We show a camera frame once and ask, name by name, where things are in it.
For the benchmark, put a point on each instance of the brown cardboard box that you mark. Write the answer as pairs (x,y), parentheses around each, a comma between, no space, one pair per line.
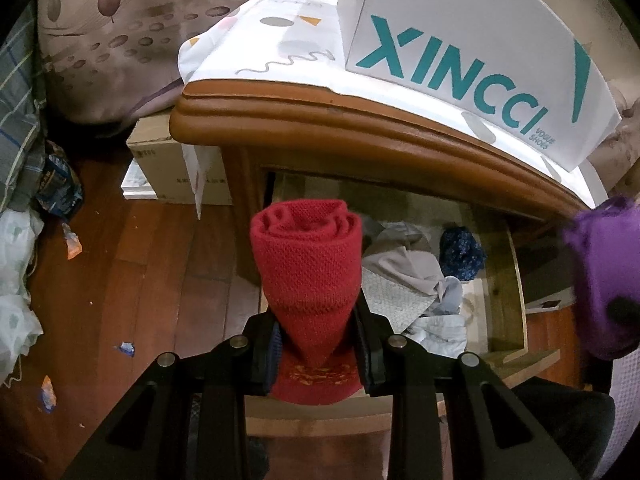
(162,162)

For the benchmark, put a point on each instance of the wooden nightstand drawer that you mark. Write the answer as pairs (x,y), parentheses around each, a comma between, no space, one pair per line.
(485,315)

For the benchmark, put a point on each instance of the orange blue wrapper on floor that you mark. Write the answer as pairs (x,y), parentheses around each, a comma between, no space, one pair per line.
(47,395)

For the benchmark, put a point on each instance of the brown wooden nightstand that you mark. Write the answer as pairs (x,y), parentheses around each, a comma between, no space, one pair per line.
(265,126)

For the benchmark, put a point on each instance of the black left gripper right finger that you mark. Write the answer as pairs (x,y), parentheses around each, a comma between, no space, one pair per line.
(370,333)

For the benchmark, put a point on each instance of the purple satin garment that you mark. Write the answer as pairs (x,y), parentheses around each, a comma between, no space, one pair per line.
(604,244)

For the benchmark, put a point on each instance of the pale grey small garment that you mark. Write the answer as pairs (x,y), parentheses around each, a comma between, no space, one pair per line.
(441,329)

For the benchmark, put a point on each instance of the white flat box on floor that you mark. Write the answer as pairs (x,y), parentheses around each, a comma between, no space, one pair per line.
(135,186)

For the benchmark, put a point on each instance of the beige grey garment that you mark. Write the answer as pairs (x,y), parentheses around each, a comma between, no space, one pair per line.
(400,277)

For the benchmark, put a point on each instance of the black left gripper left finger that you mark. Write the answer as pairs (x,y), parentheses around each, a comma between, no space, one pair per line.
(263,353)

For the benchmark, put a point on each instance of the white patterned table cover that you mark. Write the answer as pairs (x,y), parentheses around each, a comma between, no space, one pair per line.
(299,42)

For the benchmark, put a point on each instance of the leaf-pattern curtain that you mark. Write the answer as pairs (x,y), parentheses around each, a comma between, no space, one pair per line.
(116,60)

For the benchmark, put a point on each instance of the white XINCCI shoe box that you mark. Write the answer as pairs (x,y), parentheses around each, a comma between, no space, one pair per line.
(511,62)

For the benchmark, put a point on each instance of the dark blue sparkly garment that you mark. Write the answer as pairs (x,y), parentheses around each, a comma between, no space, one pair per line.
(460,254)

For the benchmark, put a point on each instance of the red knitted garment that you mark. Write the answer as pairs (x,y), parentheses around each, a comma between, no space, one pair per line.
(308,254)

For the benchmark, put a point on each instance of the grey plaid blanket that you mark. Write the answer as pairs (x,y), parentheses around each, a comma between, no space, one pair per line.
(22,98)

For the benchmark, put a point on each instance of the white leaf-print sheet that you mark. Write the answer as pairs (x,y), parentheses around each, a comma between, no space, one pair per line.
(20,327)

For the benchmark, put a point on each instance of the dark blue snack bag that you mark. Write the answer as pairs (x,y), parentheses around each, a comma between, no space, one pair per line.
(60,193)

